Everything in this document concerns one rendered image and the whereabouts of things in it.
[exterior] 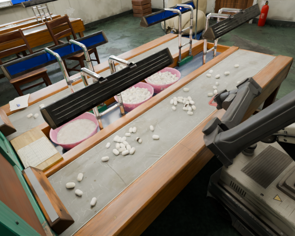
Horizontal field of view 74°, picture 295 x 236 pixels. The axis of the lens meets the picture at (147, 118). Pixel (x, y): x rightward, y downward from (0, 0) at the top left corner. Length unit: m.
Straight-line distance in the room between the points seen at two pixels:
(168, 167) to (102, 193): 0.29
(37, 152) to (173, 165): 0.66
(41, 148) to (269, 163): 1.24
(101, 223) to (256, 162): 0.92
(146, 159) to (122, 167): 0.11
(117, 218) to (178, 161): 0.33
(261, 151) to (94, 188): 0.99
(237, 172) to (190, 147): 0.41
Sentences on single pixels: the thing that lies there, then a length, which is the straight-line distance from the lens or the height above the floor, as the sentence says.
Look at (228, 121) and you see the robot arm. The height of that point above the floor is 1.04.
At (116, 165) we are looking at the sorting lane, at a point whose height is 0.74.
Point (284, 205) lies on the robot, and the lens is 1.22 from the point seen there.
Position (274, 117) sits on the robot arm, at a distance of 0.49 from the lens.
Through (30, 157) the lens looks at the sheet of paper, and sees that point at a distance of 1.10.
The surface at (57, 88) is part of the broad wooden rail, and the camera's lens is 1.61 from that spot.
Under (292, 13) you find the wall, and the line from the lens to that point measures 5.37.
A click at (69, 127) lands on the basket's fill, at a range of 1.22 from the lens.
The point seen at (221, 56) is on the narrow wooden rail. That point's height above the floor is 0.76.
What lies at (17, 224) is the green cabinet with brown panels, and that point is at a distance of 0.46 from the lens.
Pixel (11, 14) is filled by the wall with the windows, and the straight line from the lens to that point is 5.78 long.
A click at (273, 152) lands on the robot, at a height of 0.47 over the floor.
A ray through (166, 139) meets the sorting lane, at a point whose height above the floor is 0.74.
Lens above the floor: 1.46
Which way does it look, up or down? 40 degrees down
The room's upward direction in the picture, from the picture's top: 7 degrees counter-clockwise
